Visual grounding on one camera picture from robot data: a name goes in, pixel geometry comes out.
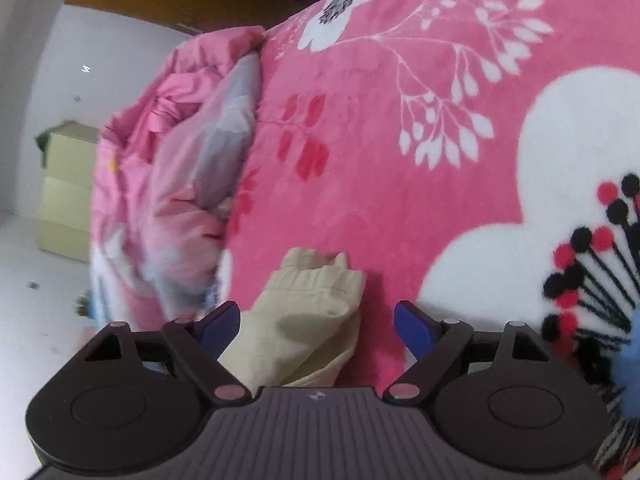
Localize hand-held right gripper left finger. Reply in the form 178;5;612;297
82;301;254;406

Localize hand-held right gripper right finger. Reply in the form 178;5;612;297
382;300;557;406

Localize beige pants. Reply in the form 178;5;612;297
217;247;367;389

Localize pink floral blanket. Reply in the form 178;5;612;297
220;0;640;480

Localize pink and grey duvet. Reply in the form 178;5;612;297
90;27;267;332

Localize pale yellow wardrobe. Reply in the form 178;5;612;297
35;120;102;264

